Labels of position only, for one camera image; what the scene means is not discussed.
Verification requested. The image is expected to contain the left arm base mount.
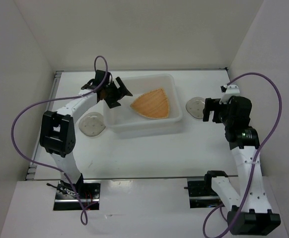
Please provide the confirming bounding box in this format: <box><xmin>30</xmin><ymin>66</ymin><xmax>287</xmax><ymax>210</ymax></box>
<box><xmin>47</xmin><ymin>179</ymin><xmax>102</xmax><ymax>211</ymax></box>

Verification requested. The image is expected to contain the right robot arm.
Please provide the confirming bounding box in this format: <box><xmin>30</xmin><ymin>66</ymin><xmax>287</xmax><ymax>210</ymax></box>
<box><xmin>203</xmin><ymin>96</ymin><xmax>281</xmax><ymax>236</ymax></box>

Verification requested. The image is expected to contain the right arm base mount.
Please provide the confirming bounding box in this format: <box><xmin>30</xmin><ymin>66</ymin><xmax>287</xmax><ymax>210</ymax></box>
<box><xmin>184</xmin><ymin>177</ymin><xmax>221</xmax><ymax>209</ymax></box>

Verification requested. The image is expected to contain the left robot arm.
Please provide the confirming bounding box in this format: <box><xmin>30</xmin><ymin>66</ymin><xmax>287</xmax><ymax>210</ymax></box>
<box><xmin>39</xmin><ymin>70</ymin><xmax>132</xmax><ymax>198</ymax></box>

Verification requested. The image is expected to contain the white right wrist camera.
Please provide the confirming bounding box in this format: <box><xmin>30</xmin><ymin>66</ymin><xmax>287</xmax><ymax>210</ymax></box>
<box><xmin>219</xmin><ymin>84</ymin><xmax>240</xmax><ymax>104</ymax></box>

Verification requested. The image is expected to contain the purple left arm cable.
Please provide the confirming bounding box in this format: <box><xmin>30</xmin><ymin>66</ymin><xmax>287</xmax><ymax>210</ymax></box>
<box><xmin>11</xmin><ymin>56</ymin><xmax>110</xmax><ymax>226</ymax></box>

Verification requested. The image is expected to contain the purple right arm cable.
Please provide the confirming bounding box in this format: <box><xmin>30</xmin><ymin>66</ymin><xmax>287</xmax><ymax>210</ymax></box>
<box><xmin>203</xmin><ymin>72</ymin><xmax>283</xmax><ymax>237</ymax></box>

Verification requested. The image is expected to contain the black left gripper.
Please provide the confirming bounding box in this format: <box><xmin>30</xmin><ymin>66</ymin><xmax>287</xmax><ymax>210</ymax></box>
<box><xmin>104</xmin><ymin>77</ymin><xmax>133</xmax><ymax>109</ymax></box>

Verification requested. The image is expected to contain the smoky glass plate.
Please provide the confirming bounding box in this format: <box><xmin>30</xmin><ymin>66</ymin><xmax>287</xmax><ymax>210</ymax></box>
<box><xmin>185</xmin><ymin>97</ymin><xmax>205</xmax><ymax>119</ymax></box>
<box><xmin>78</xmin><ymin>112</ymin><xmax>106</xmax><ymax>137</ymax></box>

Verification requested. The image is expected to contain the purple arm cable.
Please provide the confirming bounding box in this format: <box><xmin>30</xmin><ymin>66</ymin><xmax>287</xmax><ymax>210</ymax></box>
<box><xmin>203</xmin><ymin>72</ymin><xmax>283</xmax><ymax>237</ymax></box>
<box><xmin>11</xmin><ymin>56</ymin><xmax>110</xmax><ymax>226</ymax></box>

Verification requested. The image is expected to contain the translucent white plastic bin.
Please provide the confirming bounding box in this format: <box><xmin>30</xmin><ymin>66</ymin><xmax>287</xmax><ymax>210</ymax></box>
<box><xmin>103</xmin><ymin>74</ymin><xmax>183</xmax><ymax>133</ymax></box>

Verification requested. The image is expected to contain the woven bamboo fan tray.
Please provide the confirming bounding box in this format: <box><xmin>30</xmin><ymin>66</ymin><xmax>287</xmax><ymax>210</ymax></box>
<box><xmin>130</xmin><ymin>88</ymin><xmax>170</xmax><ymax>119</ymax></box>

